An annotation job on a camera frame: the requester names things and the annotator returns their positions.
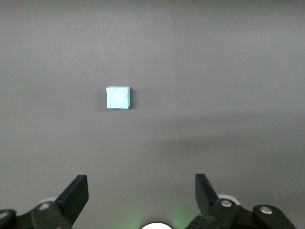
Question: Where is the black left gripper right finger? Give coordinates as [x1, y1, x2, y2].
[185, 173, 297, 229]

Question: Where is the light blue foam block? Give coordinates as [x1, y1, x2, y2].
[106, 86, 132, 110]

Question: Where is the dark grey table mat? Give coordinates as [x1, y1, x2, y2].
[0, 0, 305, 229]

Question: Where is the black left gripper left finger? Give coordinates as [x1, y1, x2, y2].
[0, 175, 89, 229]

